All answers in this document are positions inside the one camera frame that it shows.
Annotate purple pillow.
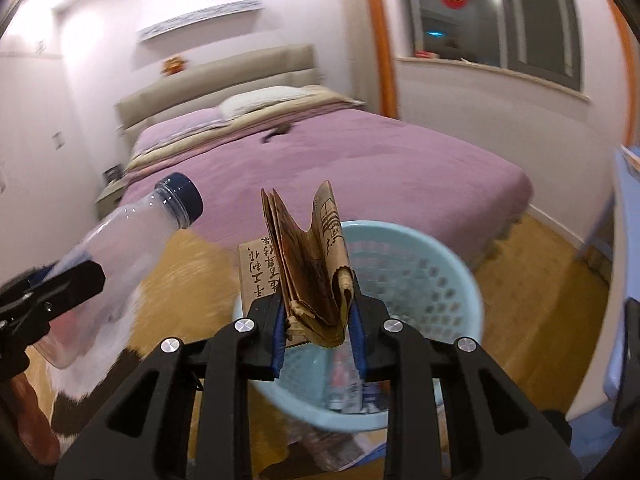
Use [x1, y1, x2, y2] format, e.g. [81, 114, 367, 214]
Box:
[132, 106, 230, 157]

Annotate white decorated wall shelf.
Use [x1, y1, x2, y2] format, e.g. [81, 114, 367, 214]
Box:
[138, 0, 264, 44]

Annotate folded beige quilt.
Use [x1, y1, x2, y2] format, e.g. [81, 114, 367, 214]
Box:
[125, 84, 364, 179]

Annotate yellow bear round rug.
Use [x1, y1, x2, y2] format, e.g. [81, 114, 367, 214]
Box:
[22, 226, 392, 476]

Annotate white pillow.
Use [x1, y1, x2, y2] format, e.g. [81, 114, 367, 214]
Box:
[218, 86, 312, 122]

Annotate beige nightstand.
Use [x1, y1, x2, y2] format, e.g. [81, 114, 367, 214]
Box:
[96, 178, 127, 220]

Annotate bed with purple cover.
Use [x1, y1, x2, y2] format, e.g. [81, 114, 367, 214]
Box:
[114, 43, 535, 266]

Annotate person's left hand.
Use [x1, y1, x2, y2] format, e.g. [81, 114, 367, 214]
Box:
[6, 374, 61, 466]

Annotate white milk carton box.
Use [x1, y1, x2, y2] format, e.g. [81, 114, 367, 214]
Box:
[326, 341, 388, 415]

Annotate small dark picture frame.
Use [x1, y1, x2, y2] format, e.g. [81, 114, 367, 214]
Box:
[103, 165, 122, 184]

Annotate small red box on sill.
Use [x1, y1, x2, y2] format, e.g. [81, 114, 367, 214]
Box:
[414, 50, 440, 60]

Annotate dark framed window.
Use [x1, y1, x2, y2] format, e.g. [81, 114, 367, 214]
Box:
[406, 0, 582, 91]

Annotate blue plastic stool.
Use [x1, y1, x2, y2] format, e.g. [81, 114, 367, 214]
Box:
[566, 146, 640, 476]

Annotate light blue plastic basket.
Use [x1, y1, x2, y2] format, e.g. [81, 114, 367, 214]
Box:
[253, 221, 484, 434]

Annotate brown paper bag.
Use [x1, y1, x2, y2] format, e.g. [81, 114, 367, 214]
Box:
[238, 181, 355, 348]

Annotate dark object on bed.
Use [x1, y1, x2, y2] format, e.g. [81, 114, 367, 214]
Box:
[262, 122, 293, 143]

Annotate beige padded headboard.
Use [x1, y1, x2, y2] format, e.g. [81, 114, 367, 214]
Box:
[115, 44, 320, 148]

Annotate beige orange curtain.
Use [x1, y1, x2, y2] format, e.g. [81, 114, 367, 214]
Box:
[344, 0, 398, 118]

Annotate clear plastic bottle blue cap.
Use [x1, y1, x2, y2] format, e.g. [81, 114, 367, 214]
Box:
[35, 172, 204, 368]

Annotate orange plush toy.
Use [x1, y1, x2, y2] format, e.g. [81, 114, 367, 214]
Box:
[162, 55, 188, 77]

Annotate white wardrobe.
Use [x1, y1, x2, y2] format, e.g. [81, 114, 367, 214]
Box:
[0, 54, 100, 282]

